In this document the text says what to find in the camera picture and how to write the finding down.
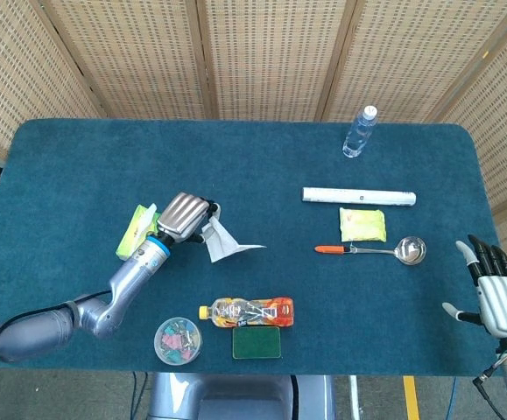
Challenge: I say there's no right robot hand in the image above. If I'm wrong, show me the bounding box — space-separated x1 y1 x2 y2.
442 234 507 340

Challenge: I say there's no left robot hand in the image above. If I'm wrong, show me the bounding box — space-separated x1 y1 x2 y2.
155 191 222 244

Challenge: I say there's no white tissue sheet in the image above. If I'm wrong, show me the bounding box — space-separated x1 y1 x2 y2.
200 204 267 264

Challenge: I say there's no green tissue pack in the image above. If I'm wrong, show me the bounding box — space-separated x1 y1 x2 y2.
115 203 162 263

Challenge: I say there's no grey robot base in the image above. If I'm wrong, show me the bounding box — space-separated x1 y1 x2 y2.
146 372 337 420

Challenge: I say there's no blue table mat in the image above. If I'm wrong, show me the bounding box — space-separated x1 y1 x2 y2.
0 118 503 377

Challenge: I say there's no orange drink bottle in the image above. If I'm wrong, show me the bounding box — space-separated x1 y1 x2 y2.
198 296 295 329

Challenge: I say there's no round container of clips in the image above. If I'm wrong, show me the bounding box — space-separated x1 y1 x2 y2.
153 317 203 366

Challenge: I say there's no green scouring sponge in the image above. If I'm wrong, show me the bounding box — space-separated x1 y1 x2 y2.
231 325 283 361

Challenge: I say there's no yellow snack packet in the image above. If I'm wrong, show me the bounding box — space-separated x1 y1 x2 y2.
338 206 387 243

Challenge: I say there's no woven folding screen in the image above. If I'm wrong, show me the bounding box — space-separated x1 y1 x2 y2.
0 0 507 272

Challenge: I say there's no white long tube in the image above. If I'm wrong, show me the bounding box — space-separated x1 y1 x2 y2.
301 186 418 207

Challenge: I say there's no clear water bottle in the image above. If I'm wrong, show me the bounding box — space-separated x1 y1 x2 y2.
342 105 378 159

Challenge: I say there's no steel ladle orange handle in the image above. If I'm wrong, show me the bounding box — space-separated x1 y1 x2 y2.
314 235 427 266

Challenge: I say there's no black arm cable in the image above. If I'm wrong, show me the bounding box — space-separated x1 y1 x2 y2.
0 290 113 386

